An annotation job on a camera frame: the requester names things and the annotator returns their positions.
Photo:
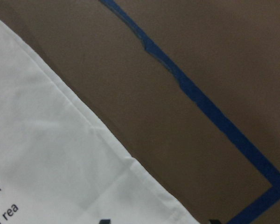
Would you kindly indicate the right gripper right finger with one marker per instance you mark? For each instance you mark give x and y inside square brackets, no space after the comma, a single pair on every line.
[214,221]

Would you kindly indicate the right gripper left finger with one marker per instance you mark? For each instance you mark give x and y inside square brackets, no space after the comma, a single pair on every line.
[105,221]

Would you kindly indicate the white long-sleeve printed shirt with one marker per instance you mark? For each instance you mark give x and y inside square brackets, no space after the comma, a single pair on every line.
[59,163]

